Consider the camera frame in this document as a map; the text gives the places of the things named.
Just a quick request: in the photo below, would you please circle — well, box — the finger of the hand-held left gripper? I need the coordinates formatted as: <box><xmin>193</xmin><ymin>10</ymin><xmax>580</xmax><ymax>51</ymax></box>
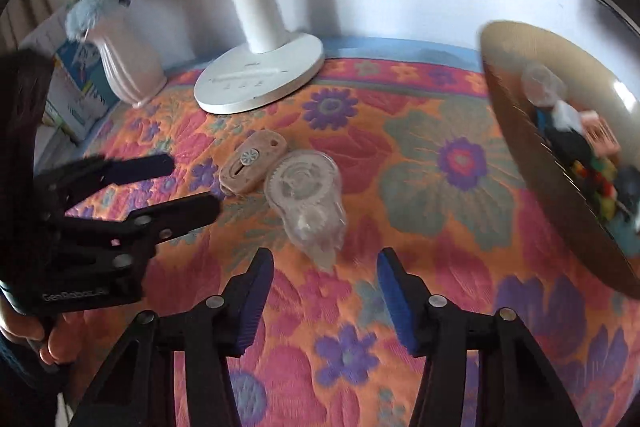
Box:
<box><xmin>62</xmin><ymin>193</ymin><xmax>221</xmax><ymax>258</ymax></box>
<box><xmin>35</xmin><ymin>153</ymin><xmax>176</xmax><ymax>208</ymax></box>

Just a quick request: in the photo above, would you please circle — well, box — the floral tablecloth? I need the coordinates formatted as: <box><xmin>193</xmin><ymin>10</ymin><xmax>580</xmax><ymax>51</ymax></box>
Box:
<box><xmin>30</xmin><ymin>36</ymin><xmax>640</xmax><ymax>427</ymax></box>

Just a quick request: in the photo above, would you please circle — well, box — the beige correction tape dispenser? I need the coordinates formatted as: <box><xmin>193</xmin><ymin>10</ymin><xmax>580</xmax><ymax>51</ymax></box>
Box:
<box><xmin>218</xmin><ymin>130</ymin><xmax>288</xmax><ymax>196</ymax></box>

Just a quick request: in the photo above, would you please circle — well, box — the white desk lamp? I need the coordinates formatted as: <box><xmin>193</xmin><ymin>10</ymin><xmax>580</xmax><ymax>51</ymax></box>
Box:
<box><xmin>194</xmin><ymin>0</ymin><xmax>326</xmax><ymax>114</ymax></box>

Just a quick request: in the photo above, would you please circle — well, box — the person's left hand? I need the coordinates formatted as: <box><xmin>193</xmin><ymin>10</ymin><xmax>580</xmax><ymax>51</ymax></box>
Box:
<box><xmin>0</xmin><ymin>297</ymin><xmax>96</xmax><ymax>373</ymax></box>

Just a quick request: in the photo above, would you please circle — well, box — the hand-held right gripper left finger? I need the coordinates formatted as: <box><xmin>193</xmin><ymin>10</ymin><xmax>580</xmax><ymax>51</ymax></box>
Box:
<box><xmin>67</xmin><ymin>248</ymin><xmax>276</xmax><ymax>427</ymax></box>

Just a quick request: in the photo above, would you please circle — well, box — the black small object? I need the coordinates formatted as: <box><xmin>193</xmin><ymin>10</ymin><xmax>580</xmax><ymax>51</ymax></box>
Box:
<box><xmin>537</xmin><ymin>107</ymin><xmax>593</xmax><ymax>168</ymax></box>

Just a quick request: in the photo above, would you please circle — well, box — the amber glass bowl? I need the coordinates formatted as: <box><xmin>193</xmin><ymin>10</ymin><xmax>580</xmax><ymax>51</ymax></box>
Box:
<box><xmin>479</xmin><ymin>21</ymin><xmax>640</xmax><ymax>300</ymax></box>

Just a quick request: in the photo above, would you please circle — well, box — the blue and white cardboard box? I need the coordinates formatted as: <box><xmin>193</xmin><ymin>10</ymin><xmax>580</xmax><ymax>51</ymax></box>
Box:
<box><xmin>20</xmin><ymin>14</ymin><xmax>121</xmax><ymax>145</ymax></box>

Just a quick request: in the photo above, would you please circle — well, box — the pale pink ribbed vase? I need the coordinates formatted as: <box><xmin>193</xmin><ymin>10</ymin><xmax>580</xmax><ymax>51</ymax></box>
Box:
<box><xmin>85</xmin><ymin>9</ymin><xmax>168</xmax><ymax>108</ymax></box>

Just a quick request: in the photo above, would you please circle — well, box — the clear correction tape dispenser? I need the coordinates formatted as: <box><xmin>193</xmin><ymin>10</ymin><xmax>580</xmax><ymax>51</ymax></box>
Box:
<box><xmin>264</xmin><ymin>150</ymin><xmax>348</xmax><ymax>272</ymax></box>

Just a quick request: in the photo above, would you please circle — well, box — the pink small box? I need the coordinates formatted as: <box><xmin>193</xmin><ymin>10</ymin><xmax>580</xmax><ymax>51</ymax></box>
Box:
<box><xmin>580</xmin><ymin>109</ymin><xmax>623</xmax><ymax>158</ymax></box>

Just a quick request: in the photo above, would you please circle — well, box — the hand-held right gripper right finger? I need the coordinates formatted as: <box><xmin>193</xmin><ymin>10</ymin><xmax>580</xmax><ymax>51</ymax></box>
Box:
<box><xmin>376</xmin><ymin>247</ymin><xmax>583</xmax><ymax>427</ymax></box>

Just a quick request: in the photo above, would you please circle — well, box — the multicoloured small object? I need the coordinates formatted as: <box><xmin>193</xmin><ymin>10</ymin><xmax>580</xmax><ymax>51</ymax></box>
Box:
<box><xmin>572</xmin><ymin>157</ymin><xmax>621</xmax><ymax>212</ymax></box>

